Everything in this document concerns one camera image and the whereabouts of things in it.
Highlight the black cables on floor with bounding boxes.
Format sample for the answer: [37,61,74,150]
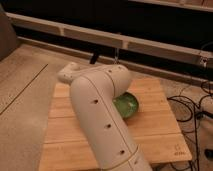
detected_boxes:
[166,43,213,171]

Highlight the grey cabinet corner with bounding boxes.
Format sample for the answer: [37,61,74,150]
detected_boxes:
[0,4,20,61]

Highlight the black clamp on rail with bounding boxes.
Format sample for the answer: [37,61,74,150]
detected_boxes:
[89,52,100,64]

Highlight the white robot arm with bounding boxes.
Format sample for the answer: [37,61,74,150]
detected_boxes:
[58,62,152,171]

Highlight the green bowl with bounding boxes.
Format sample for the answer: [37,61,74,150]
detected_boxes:
[113,92,139,119]

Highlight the white shelf rail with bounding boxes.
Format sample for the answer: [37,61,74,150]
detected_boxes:
[6,12,213,68]

